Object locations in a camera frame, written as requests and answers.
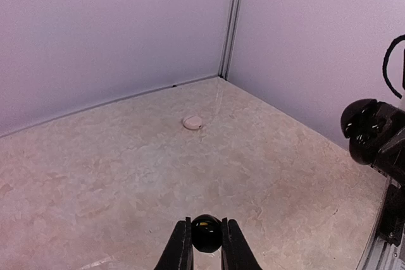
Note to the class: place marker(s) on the black earbud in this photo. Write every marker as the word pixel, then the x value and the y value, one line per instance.
pixel 206 233

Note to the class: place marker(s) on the right aluminium corner post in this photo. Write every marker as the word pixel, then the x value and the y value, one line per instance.
pixel 228 46

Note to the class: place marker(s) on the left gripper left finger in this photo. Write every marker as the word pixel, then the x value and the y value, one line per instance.
pixel 178 252

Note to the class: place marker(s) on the pink earbud charging case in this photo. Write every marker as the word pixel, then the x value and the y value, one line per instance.
pixel 192 122

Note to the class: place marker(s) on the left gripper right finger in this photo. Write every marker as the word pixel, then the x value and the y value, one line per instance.
pixel 235 251

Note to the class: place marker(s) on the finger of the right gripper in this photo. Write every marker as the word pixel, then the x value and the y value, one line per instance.
pixel 390 158

